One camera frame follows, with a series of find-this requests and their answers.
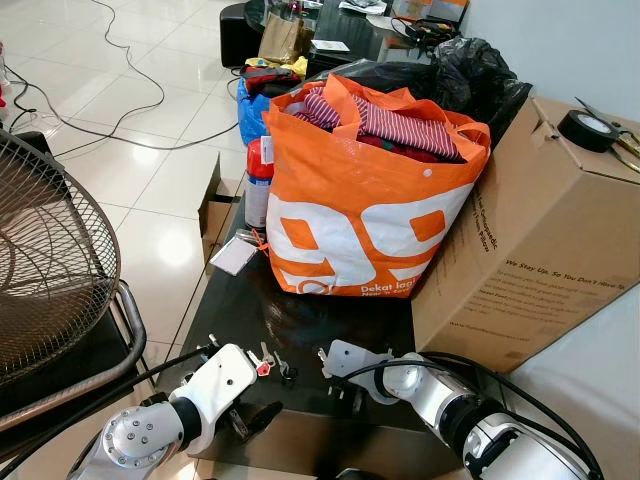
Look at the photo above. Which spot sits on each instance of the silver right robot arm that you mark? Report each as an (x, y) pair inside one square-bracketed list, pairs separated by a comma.
[(480, 425)]

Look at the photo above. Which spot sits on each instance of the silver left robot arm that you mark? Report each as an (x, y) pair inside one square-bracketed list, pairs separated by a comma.
[(135, 440)]

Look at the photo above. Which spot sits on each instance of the keys with red cap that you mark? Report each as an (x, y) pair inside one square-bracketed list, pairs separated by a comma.
[(266, 365)]

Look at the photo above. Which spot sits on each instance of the white paper tag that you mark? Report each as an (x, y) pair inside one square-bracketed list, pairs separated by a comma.
[(234, 257)]

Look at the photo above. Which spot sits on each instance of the metal framed black chair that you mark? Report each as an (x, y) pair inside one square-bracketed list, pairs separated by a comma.
[(70, 370)]

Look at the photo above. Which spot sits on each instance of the orange white shopping bag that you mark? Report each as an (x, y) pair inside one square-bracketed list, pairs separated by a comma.
[(350, 210)]

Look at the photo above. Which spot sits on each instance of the small open cardboard box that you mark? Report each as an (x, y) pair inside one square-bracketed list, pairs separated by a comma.
[(215, 215)]

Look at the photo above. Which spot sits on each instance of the red white spray can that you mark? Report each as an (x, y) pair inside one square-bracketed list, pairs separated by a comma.
[(258, 185)]

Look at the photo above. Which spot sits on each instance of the large brown cardboard box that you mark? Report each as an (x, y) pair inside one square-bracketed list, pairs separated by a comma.
[(530, 240)]

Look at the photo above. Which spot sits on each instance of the brown metal fan grille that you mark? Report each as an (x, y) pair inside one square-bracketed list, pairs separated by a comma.
[(45, 260)]

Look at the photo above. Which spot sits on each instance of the red white striped clothing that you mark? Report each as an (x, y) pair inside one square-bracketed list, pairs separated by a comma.
[(395, 125)]

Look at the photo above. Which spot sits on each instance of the blue plastic bag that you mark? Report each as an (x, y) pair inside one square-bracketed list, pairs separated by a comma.
[(250, 115)]

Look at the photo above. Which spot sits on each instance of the black plastic garbage bag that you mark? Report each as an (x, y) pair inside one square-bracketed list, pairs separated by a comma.
[(470, 70)]

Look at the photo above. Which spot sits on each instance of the black tape roll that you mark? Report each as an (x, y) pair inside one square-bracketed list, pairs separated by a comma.
[(586, 130)]

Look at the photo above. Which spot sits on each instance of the brown paper bag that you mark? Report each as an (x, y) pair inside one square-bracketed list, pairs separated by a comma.
[(282, 40)]

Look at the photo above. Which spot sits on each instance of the dark glass dining table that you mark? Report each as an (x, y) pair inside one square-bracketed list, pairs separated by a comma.
[(360, 30)]

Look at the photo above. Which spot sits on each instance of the black leather stool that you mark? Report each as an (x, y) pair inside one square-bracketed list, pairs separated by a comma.
[(238, 35)]

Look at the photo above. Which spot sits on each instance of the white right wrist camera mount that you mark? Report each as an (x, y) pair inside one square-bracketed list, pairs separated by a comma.
[(352, 358)]

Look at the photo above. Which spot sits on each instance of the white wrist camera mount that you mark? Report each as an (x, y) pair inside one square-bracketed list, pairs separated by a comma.
[(352, 358), (220, 378)]

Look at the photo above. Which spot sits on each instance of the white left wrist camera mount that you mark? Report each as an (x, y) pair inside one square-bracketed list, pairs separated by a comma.
[(220, 378)]

